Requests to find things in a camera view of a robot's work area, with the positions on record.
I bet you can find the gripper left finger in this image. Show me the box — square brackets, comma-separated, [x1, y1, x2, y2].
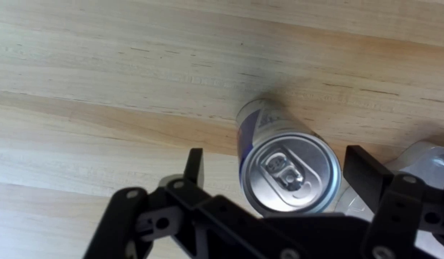
[83, 148, 305, 259]

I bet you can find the silver and blue drink can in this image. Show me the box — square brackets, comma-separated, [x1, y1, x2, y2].
[236, 99, 342, 216]

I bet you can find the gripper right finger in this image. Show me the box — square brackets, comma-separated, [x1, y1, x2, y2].
[342, 145, 444, 259]

